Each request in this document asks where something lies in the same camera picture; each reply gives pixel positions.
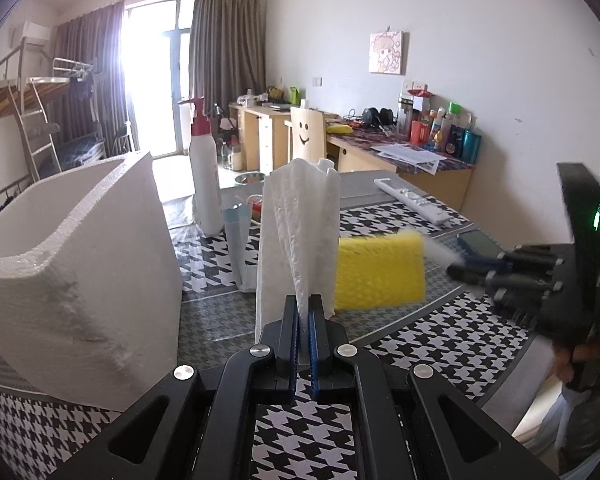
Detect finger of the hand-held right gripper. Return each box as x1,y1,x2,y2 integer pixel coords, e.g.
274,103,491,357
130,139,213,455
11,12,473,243
446,264,503,292
457,245,518,268

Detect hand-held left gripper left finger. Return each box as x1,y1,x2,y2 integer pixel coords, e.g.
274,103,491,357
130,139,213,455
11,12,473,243
40,296,297,480

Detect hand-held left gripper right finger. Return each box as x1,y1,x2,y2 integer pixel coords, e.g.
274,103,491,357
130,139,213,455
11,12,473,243
307,295,551,480

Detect yellow sponge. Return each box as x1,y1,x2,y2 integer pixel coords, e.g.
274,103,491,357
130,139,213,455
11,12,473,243
334,230,427,311

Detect white paper tissue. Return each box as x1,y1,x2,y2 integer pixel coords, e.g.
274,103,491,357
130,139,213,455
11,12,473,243
255,157,342,343

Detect white foam box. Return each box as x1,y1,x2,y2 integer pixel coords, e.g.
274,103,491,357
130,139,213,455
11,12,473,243
0,150,184,410

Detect person's right forearm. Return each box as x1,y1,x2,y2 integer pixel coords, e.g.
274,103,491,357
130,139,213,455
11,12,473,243
557,385,600,480

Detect person's right hand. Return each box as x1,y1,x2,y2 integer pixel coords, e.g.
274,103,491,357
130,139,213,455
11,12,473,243
554,327,600,393

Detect dark smartphone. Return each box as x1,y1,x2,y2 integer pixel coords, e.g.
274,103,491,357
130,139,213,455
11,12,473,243
456,229,507,262

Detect wooden desk patterned cover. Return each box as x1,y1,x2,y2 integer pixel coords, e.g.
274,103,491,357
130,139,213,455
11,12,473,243
325,125,474,212

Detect white remote control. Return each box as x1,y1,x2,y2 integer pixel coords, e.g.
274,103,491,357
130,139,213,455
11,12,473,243
373,178,452,226

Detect houndstooth tablecloth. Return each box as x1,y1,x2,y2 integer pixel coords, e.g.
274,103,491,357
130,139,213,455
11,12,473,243
0,170,563,480

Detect printed paper sheets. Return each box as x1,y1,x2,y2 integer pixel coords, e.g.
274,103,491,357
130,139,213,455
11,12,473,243
370,142,449,176

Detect row of toiletry bottles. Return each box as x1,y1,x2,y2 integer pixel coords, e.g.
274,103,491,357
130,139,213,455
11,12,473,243
397,87,482,164

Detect white pump bottle red top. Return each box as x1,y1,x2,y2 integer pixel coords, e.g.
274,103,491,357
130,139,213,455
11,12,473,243
178,96,224,235

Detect black headphones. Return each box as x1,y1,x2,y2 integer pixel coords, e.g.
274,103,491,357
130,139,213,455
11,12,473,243
362,106,396,129

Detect wooden chair smiley face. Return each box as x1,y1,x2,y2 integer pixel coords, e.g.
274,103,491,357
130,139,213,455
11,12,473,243
286,106,326,171

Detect black folding chair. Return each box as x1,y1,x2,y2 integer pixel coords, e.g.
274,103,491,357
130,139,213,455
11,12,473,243
112,120,134,154

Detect brown curtain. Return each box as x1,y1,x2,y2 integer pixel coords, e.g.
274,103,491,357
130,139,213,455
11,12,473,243
187,0,269,112
54,1,131,157

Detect glass balcony door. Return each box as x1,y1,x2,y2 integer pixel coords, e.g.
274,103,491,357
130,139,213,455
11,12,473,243
122,0,197,159

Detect dark hanging clothes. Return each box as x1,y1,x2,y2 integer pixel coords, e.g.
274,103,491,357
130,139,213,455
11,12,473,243
70,71,97,102

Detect metal bunk ladder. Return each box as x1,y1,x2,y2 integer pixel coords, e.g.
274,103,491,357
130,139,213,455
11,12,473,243
9,82,64,182

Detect metal bunk bed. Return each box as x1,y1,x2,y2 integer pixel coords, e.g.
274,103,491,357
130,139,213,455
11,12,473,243
0,35,107,233

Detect white air conditioner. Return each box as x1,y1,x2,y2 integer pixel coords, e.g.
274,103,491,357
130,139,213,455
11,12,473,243
22,20,51,44

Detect cartoon wall picture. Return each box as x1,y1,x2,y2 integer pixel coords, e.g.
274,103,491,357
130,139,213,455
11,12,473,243
369,30,404,75

